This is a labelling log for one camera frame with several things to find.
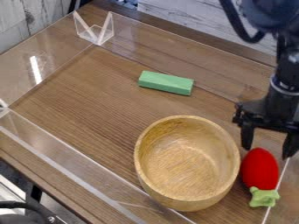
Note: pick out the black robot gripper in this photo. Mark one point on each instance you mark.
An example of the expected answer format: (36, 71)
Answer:
(272, 113)

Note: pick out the red plush strawberry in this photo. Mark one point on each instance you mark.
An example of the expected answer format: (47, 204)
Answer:
(259, 173)

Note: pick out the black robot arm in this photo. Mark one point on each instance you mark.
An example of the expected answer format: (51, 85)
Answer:
(276, 17)

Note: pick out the wooden bowl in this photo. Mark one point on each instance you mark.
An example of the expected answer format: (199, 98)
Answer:
(185, 162)

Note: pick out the green rectangular block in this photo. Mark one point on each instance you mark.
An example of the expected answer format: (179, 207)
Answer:
(165, 82)

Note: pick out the clear acrylic corner bracket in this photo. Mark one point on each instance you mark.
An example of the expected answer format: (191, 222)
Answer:
(95, 34)

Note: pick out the clear acrylic tray wall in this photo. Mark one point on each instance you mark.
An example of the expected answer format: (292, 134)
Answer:
(81, 183)

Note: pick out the black metal table bracket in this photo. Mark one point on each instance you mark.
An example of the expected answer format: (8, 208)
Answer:
(43, 214)

